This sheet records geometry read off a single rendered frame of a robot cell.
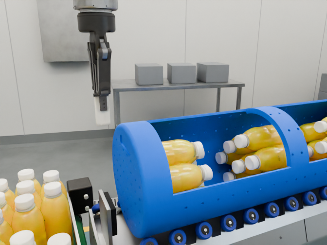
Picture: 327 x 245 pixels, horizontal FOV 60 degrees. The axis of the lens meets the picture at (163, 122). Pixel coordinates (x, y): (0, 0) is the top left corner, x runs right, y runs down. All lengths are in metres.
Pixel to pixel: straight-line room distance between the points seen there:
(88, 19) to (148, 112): 3.69
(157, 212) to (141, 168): 0.10
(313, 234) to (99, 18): 0.86
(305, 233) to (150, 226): 0.53
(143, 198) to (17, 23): 3.72
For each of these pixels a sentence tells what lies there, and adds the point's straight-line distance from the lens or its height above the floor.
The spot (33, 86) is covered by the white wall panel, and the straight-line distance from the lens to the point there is 4.19.
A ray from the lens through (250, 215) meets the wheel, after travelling 0.85.
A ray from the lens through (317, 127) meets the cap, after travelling 1.08.
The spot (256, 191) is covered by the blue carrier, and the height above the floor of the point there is 1.06.
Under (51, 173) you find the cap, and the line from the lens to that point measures 0.81.
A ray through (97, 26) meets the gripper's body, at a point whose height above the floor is 1.45.
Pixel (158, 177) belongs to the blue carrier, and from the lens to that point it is 0.60.
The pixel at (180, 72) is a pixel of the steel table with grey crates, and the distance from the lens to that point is 3.47.
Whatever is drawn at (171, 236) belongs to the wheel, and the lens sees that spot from 0.74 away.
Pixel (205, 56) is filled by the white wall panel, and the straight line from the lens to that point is 4.34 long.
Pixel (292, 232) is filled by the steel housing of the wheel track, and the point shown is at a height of 0.88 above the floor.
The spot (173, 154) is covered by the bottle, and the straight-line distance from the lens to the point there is 0.71.
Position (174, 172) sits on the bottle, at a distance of 0.68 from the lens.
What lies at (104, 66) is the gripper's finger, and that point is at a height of 1.38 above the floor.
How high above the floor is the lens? 1.43
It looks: 17 degrees down
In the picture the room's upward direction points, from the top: straight up
